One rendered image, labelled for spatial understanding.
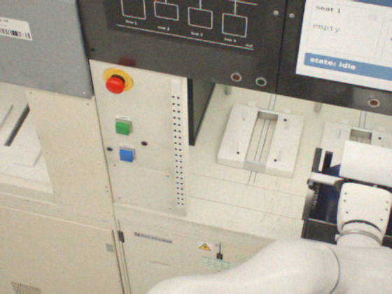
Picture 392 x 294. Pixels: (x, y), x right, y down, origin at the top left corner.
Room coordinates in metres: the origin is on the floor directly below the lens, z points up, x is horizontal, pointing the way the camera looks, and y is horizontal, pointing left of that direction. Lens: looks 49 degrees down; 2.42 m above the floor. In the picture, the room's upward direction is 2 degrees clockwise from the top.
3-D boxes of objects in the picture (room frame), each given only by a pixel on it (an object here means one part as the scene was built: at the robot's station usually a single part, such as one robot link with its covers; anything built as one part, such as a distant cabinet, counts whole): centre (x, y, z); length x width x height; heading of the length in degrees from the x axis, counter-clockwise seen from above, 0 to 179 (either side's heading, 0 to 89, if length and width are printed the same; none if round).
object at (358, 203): (0.78, -0.29, 1.24); 0.11 x 0.10 x 0.07; 167
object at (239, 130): (1.25, -0.12, 0.89); 0.22 x 0.21 x 0.04; 168
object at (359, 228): (0.72, -0.27, 1.24); 0.09 x 0.03 x 0.08; 77
